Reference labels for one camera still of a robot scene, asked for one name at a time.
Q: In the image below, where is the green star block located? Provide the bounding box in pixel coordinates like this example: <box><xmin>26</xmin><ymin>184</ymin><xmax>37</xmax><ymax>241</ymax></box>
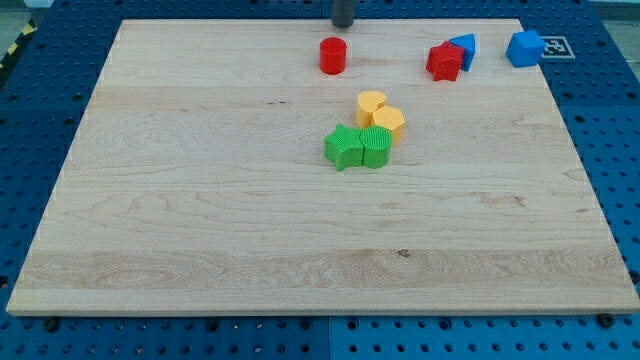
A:
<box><xmin>324</xmin><ymin>124</ymin><xmax>364</xmax><ymax>171</ymax></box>

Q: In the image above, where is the green cylinder block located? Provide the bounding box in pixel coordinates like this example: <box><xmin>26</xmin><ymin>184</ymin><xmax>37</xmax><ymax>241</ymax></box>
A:
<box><xmin>360</xmin><ymin>125</ymin><xmax>392</xmax><ymax>168</ymax></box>

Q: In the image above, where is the wooden board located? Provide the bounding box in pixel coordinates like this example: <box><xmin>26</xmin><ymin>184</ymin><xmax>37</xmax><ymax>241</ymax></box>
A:
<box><xmin>7</xmin><ymin>19</ymin><xmax>639</xmax><ymax>317</ymax></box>

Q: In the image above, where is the yellow heart block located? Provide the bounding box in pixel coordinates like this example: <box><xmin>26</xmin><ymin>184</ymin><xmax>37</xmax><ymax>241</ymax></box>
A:
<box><xmin>355</xmin><ymin>90</ymin><xmax>387</xmax><ymax>128</ymax></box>

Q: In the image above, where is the yellow hexagon block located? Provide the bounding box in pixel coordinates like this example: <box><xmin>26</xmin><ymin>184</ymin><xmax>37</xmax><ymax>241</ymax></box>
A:
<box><xmin>372</xmin><ymin>105</ymin><xmax>406</xmax><ymax>146</ymax></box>

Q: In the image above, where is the red cylinder block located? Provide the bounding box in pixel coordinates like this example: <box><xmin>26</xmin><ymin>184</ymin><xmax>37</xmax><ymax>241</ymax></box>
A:
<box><xmin>319</xmin><ymin>37</ymin><xmax>347</xmax><ymax>75</ymax></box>

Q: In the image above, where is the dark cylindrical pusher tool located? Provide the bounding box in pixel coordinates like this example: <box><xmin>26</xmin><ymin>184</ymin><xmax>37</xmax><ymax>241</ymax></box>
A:
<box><xmin>331</xmin><ymin>0</ymin><xmax>355</xmax><ymax>29</ymax></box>

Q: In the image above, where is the red star block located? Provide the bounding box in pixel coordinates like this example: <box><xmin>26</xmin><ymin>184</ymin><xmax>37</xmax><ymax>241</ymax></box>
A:
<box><xmin>425</xmin><ymin>41</ymin><xmax>465</xmax><ymax>82</ymax></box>

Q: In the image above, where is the blue triangle block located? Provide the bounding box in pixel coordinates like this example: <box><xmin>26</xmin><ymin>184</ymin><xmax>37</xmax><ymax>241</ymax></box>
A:
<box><xmin>449</xmin><ymin>33</ymin><xmax>476</xmax><ymax>72</ymax></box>

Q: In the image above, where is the blue cube block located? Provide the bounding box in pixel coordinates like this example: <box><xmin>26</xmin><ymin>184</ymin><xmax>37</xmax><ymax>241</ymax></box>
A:
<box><xmin>505</xmin><ymin>30</ymin><xmax>546</xmax><ymax>68</ymax></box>

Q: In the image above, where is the black white fiducial marker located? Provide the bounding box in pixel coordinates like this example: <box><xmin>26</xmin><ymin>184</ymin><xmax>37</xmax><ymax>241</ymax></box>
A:
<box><xmin>541</xmin><ymin>35</ymin><xmax>575</xmax><ymax>59</ymax></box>

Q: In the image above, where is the black yellow hazard tape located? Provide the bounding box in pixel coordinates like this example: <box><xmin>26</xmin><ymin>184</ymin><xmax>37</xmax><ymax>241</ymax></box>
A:
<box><xmin>1</xmin><ymin>19</ymin><xmax>38</xmax><ymax>72</ymax></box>

